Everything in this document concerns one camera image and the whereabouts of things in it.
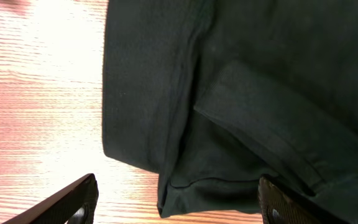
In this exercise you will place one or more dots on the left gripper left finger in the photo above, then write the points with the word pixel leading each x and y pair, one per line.
pixel 74 204

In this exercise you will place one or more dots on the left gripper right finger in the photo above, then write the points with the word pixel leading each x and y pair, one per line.
pixel 282 205

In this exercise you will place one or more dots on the black t-shirt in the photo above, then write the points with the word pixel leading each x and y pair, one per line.
pixel 211 95

